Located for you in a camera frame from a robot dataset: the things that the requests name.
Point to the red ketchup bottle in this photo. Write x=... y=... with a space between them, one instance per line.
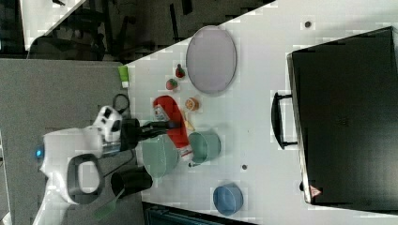
x=166 y=110

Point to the toy peeled banana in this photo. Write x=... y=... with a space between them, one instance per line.
x=188 y=124

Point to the blue cup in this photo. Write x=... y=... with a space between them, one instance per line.
x=228 y=199

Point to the green marker bottle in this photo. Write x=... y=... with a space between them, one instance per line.
x=124 y=76

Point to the pink toy strawberry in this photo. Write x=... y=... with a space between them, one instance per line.
x=171 y=84

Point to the dark red toy strawberry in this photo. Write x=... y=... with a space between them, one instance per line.
x=180 y=72

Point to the grey round plate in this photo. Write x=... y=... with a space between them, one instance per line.
x=211 y=60

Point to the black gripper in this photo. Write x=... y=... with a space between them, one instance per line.
x=132 y=133

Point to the green cup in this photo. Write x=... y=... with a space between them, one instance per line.
x=206 y=146

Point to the black cylindrical container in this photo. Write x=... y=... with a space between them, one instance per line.
x=130 y=180

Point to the green plastic strainer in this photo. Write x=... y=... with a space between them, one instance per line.
x=159 y=156

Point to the toy orange slice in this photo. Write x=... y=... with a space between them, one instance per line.
x=192 y=104

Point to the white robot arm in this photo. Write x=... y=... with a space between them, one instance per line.
x=70 y=158

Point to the green spatula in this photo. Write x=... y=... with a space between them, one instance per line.
x=108 y=208

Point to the black toaster oven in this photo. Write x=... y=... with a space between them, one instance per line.
x=345 y=104

